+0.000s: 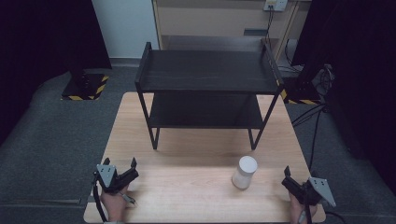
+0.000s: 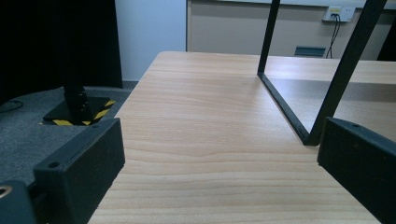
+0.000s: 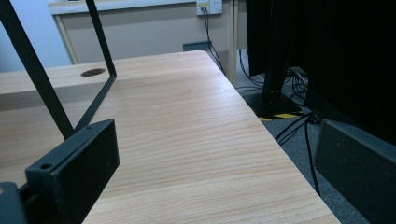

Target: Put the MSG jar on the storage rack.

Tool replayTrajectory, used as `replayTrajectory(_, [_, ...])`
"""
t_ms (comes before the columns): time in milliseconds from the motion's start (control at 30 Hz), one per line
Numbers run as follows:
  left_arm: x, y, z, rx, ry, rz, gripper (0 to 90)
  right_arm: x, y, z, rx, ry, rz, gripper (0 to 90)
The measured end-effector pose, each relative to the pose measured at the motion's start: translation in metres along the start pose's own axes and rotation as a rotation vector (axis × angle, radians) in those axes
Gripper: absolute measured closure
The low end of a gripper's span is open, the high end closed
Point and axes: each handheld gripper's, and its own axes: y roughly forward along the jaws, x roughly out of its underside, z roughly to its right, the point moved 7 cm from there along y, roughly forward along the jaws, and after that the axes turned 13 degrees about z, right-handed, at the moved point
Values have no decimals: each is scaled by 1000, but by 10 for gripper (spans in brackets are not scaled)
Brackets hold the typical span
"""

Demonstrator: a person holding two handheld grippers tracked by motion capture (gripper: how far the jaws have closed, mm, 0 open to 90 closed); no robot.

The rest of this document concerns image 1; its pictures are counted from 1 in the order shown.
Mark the black cable from wall socket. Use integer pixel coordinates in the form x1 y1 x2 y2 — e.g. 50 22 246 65
263 5 276 48

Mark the black two-tier shelf rack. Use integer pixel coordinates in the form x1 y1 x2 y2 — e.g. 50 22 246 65
134 41 286 151

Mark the person's right hand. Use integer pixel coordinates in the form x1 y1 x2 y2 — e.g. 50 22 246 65
288 191 319 224

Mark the black curtain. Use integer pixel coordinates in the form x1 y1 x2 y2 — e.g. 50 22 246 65
0 0 113 147
290 0 396 197

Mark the black floor cable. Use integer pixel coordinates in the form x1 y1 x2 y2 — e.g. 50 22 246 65
290 103 328 172

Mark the person's left hand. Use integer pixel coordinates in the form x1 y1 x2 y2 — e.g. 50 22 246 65
100 184 130 223

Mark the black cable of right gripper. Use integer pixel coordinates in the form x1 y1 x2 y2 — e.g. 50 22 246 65
304 203 347 224

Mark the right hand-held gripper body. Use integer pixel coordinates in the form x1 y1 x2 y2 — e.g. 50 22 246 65
293 176 337 209

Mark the black stand base striped edge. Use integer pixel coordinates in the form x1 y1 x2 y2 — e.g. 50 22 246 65
279 77 322 105
61 72 110 102

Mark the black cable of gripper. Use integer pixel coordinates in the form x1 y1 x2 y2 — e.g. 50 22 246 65
92 174 108 223
304 203 347 224

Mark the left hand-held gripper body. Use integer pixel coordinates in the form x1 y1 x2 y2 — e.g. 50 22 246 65
93 163 132 194

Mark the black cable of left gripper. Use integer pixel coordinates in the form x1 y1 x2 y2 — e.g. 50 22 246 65
92 174 108 223

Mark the bundle of cables by stand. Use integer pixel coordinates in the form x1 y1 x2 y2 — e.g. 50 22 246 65
312 63 335 97

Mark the beige wooden cabinet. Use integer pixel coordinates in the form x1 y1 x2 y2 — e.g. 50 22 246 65
151 0 312 63

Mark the white cylindrical jar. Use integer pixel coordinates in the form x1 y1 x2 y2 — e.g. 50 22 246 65
231 155 259 190

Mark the grey plug with cable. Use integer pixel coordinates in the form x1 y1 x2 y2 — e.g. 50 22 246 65
117 191 138 206

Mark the white wall socket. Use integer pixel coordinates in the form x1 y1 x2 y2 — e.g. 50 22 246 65
262 0 289 13

